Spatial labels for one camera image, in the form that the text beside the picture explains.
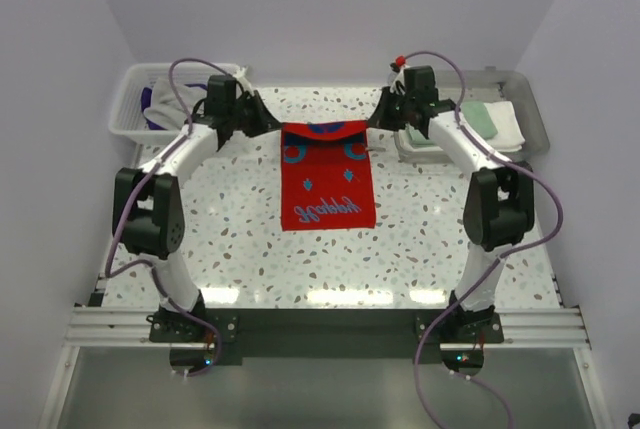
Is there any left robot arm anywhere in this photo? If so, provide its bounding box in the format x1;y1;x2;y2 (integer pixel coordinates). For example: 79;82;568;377
105;67;282;342

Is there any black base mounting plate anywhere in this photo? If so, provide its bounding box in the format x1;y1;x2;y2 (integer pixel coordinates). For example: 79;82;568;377
146;306;505;369

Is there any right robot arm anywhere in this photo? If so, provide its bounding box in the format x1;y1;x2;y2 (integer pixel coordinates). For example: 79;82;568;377
367;60;534;342

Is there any clear grey plastic bin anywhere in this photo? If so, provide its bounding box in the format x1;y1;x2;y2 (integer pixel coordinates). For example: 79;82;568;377
396;70;550;163

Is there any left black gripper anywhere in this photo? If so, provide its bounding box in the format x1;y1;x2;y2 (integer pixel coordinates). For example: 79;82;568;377
228;90;282;139

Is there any purple towel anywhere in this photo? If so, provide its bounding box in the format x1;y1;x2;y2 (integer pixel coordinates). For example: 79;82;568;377
140;88;175;131

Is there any grey towel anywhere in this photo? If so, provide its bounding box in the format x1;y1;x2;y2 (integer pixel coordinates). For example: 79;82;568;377
141;77;206;131

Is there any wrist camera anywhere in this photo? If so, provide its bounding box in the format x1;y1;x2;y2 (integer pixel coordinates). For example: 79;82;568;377
388;55;406;95
233;66;255;95

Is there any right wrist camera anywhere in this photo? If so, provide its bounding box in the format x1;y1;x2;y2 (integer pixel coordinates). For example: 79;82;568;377
388;55;406;95

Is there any white towel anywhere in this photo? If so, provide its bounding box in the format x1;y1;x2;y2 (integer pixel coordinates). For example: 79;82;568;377
394;101;525;155

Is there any colourful striped towel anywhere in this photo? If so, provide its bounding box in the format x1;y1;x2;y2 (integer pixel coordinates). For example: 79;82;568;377
281;120;376;231

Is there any aluminium frame rail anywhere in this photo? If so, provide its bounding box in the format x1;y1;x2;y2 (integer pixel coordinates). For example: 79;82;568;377
66;265;590;348

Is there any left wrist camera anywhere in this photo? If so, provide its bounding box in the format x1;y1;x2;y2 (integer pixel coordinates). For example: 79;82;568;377
233;66;255;95

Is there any white plastic basket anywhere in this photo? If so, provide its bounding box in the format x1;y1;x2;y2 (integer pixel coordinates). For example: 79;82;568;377
108;61;245;146

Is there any mint green towel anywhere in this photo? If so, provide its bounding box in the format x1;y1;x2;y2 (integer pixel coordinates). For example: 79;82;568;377
405;101;498;148

